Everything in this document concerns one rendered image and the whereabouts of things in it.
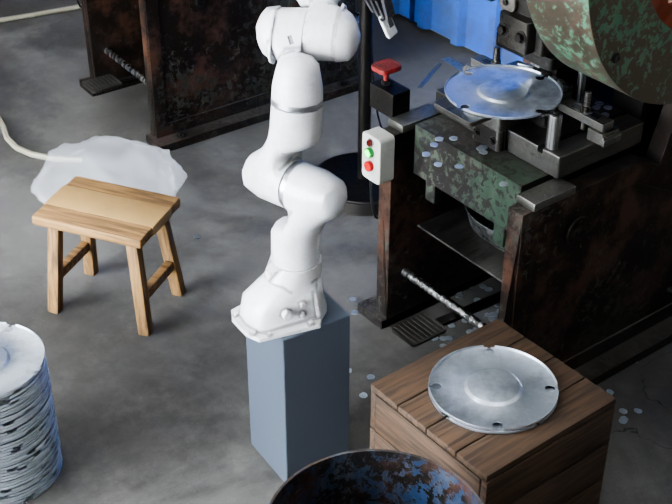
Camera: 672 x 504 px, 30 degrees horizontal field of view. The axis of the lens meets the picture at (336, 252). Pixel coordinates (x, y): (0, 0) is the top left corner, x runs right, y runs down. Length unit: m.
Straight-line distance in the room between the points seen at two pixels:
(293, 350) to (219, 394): 0.57
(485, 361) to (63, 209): 1.31
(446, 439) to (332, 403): 0.40
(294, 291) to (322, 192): 0.28
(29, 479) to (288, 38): 1.23
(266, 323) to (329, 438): 0.41
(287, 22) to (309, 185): 0.34
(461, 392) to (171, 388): 0.92
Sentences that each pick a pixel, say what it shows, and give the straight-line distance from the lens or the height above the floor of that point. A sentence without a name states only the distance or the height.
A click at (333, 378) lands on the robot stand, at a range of 2.98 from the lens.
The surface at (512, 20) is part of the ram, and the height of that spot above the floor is 0.97.
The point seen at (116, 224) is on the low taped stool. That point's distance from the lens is 3.48.
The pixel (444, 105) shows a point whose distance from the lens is 3.07.
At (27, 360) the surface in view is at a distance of 3.02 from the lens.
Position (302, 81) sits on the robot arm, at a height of 1.05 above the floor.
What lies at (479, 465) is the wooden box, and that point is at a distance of 2.67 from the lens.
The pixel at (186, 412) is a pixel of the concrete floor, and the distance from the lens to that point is 3.33.
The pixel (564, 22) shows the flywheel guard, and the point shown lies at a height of 1.17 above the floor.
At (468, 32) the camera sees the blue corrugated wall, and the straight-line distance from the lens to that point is 5.16.
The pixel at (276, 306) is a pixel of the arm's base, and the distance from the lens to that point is 2.80.
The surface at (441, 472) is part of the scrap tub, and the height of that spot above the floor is 0.47.
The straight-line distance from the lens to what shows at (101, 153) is 4.10.
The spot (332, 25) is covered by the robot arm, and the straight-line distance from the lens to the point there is 2.62.
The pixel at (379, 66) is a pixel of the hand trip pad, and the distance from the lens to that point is 3.29.
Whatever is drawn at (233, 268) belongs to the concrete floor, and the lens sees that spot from 3.84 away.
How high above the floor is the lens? 2.19
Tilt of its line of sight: 34 degrees down
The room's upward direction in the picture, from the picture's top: straight up
